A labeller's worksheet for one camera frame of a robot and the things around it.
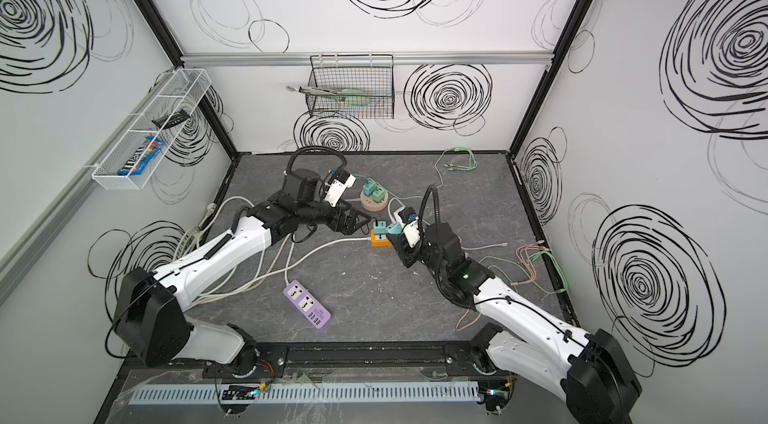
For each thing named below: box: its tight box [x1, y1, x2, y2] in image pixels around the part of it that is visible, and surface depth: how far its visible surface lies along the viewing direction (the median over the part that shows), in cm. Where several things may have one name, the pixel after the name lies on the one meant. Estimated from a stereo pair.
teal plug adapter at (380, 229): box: [373, 221, 387, 235], surface depth 93 cm
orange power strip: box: [370, 229, 393, 247], surface depth 95 cm
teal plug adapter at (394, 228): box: [385, 223, 403, 235], surface depth 77 cm
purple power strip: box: [283, 280, 331, 329], surface depth 82 cm
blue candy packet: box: [118, 137, 166, 175], surface depth 72 cm
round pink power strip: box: [360, 190, 389, 212], surface depth 104 cm
